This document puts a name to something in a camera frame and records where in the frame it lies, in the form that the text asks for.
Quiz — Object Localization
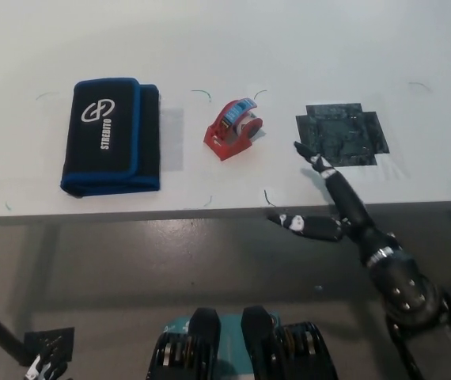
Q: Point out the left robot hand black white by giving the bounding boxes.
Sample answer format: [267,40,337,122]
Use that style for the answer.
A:
[23,343,69,380]

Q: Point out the black tape patch on table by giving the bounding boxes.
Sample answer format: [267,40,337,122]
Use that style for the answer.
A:
[294,101,391,169]

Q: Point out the black tape patch on floor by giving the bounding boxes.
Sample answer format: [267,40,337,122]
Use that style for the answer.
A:
[23,326,75,363]

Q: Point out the black pouch notebook blue trim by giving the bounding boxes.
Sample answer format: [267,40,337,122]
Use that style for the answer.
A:
[59,77,162,197]

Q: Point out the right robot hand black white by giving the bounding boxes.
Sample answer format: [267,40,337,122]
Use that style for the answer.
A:
[267,141,405,271]

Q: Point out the red tape dispenser blue label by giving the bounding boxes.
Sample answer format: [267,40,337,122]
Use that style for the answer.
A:
[203,97,264,163]

